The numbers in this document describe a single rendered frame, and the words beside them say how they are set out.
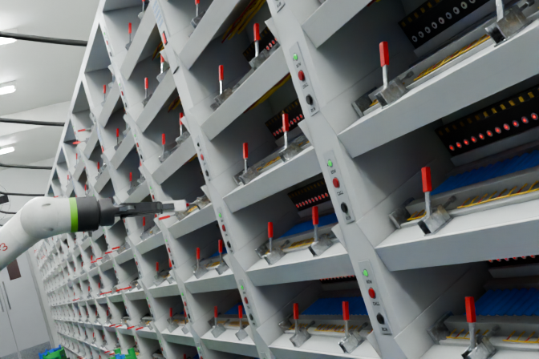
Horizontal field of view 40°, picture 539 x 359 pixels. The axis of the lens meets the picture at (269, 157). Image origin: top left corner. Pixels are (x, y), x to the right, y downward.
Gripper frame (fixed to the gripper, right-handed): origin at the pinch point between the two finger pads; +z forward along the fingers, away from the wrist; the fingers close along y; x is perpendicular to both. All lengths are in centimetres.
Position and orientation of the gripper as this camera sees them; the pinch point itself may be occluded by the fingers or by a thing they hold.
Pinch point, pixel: (172, 206)
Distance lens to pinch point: 207.6
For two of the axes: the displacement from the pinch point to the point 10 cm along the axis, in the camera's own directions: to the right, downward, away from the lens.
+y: 3.2, -1.9, -9.3
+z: 9.4, -0.6, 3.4
